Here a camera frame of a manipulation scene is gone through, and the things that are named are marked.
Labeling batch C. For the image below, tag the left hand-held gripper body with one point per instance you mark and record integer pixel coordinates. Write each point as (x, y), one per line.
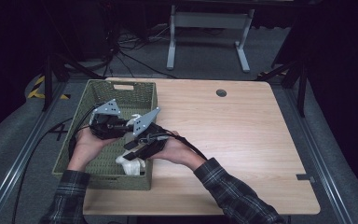
(105, 126)

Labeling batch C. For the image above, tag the yellow and black floor tape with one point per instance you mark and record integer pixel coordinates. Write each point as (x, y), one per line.
(34, 91)

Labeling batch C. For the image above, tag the black metal stand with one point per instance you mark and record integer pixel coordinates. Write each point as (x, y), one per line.
(48, 81)
(301, 84)

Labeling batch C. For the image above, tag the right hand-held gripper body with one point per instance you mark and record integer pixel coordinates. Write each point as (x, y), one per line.
(143, 123)

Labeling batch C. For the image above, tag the person's left hand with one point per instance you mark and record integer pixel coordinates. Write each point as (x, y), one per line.
(85, 149)

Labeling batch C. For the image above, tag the green woven basket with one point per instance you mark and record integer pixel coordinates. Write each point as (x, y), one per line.
(105, 93)

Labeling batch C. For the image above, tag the aluminium floor rail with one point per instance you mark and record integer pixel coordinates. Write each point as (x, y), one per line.
(320, 155)
(18, 161)

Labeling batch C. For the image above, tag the grey round table grommet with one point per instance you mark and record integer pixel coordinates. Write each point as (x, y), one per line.
(221, 93)

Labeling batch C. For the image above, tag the grey tape strip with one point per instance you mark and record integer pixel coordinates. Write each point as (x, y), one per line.
(305, 178)

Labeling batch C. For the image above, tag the white cloth with brown print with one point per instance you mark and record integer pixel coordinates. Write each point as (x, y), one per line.
(133, 168)

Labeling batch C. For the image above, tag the person's right hand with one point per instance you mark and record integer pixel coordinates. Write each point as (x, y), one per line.
(175, 152)

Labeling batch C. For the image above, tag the grey metal desk frame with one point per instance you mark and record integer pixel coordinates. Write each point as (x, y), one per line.
(209, 20)

